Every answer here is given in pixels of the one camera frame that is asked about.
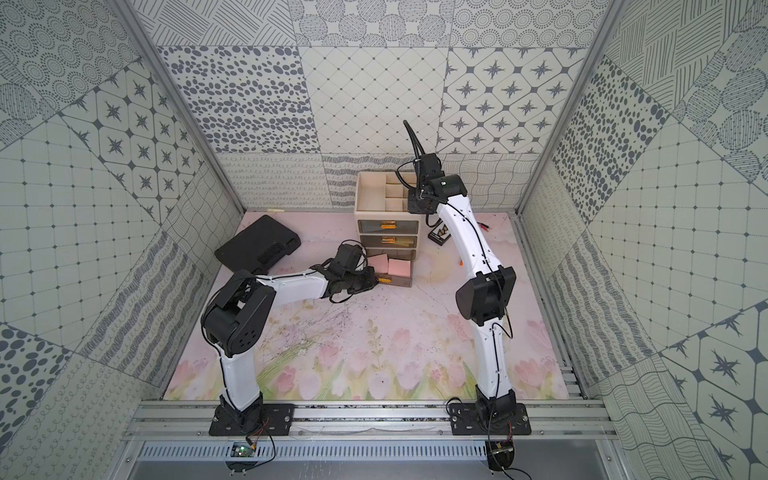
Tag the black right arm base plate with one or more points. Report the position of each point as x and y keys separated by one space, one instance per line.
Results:
x=465 y=420

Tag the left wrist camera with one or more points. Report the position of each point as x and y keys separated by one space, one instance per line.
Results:
x=348 y=258

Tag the pink sticky pad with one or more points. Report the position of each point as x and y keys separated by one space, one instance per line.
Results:
x=400 y=268
x=380 y=263

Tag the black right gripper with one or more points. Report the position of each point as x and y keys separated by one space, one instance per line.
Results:
x=412 y=207

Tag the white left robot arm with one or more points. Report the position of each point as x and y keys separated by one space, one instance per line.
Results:
x=233 y=322

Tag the translucent drawer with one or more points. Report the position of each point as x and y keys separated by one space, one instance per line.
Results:
x=395 y=227
x=405 y=254
x=389 y=241

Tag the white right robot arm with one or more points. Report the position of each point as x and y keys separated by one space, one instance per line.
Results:
x=485 y=295

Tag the black plastic tool case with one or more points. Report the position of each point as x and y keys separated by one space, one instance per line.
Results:
x=258 y=247

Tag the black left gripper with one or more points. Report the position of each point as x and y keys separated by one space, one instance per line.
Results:
x=366 y=279

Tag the aluminium mounting rail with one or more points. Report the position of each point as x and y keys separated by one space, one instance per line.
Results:
x=378 y=431

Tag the beige drawer organizer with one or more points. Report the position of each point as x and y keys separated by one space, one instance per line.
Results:
x=380 y=195

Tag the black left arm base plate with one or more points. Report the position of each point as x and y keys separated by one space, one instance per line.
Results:
x=274 y=419

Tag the black battery holder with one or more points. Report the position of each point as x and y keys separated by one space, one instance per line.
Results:
x=439 y=232

